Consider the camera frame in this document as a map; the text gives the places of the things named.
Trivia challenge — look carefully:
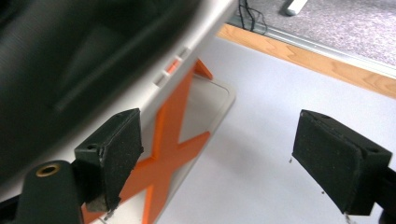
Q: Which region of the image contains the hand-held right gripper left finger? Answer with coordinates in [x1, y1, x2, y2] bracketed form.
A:
[74, 107, 145, 214]

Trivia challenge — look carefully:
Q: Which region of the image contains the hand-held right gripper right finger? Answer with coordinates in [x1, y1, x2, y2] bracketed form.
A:
[291, 109, 393, 217]

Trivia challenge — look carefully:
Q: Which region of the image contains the white two-tier rack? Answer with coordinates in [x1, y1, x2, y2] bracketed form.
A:
[0, 0, 239, 224]

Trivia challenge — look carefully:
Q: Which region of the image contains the wooden-framed work board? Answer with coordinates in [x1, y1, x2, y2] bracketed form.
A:
[155, 36, 396, 224]

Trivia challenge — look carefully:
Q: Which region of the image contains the metal floor rail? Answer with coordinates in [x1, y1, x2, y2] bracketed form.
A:
[226, 14, 396, 79]

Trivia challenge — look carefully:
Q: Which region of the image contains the white desk frame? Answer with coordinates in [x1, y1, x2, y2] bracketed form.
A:
[285, 0, 309, 17]

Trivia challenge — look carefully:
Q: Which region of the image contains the black floor cable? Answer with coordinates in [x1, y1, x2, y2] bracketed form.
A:
[237, 0, 269, 35]

